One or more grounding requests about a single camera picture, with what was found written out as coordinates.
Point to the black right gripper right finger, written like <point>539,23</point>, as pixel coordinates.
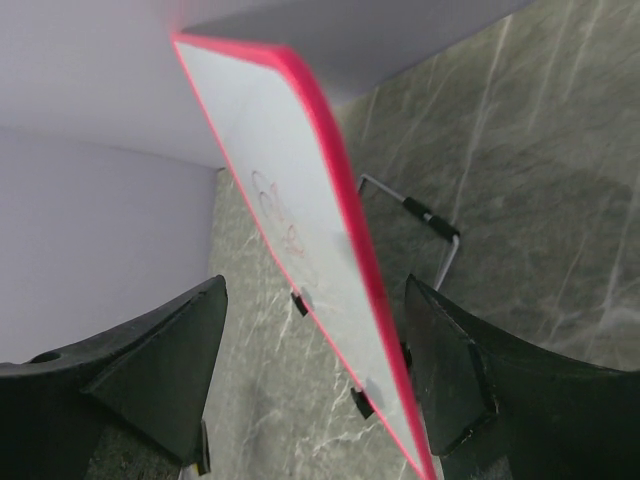
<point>498,407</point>

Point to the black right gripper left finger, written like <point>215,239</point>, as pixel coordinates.
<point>148,377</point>

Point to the pink framed whiteboard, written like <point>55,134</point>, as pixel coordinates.
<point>285,150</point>

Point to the wire whiteboard stand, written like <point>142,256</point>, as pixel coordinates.
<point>435,222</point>

